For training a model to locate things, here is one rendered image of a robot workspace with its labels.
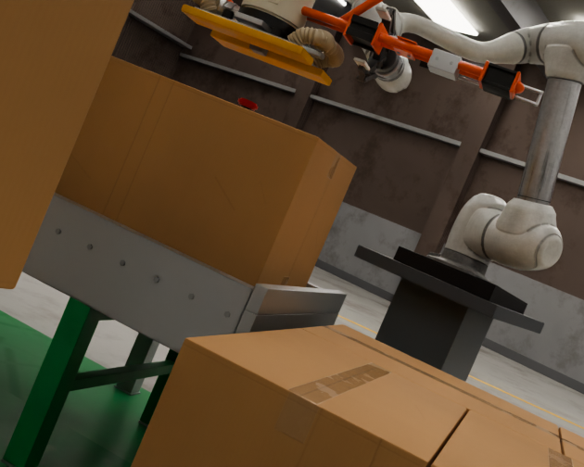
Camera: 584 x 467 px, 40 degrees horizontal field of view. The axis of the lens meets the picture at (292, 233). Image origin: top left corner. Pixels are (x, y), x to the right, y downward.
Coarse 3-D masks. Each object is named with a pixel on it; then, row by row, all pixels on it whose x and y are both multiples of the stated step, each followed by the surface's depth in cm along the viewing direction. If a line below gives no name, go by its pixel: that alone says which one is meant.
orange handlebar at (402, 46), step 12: (312, 12) 198; (324, 24) 202; (336, 24) 196; (384, 36) 192; (396, 48) 192; (408, 48) 191; (420, 48) 190; (468, 72) 187; (480, 72) 185; (516, 84) 183
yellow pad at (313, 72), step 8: (216, 32) 214; (216, 40) 218; (224, 40) 213; (232, 40) 212; (240, 40) 211; (232, 48) 220; (240, 48) 214; (248, 48) 211; (256, 56) 215; (272, 56) 208; (280, 56) 208; (272, 64) 218; (280, 64) 212; (288, 64) 207; (296, 64) 206; (304, 64) 206; (296, 72) 214; (304, 72) 209; (312, 72) 205; (320, 72) 204; (320, 80) 210; (328, 80) 210
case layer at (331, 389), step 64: (192, 384) 118; (256, 384) 115; (320, 384) 126; (384, 384) 150; (448, 384) 186; (192, 448) 117; (256, 448) 114; (320, 448) 111; (384, 448) 109; (448, 448) 119; (512, 448) 140; (576, 448) 171
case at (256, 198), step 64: (128, 64) 194; (128, 128) 192; (192, 128) 187; (256, 128) 182; (64, 192) 196; (128, 192) 191; (192, 192) 186; (256, 192) 181; (320, 192) 195; (192, 256) 184; (256, 256) 180
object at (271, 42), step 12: (192, 12) 195; (204, 12) 194; (228, 12) 196; (204, 24) 201; (216, 24) 194; (228, 24) 192; (240, 24) 191; (240, 36) 196; (252, 36) 190; (264, 36) 189; (276, 36) 190; (264, 48) 198; (276, 48) 191; (288, 48) 187; (300, 48) 186; (300, 60) 193; (312, 60) 194
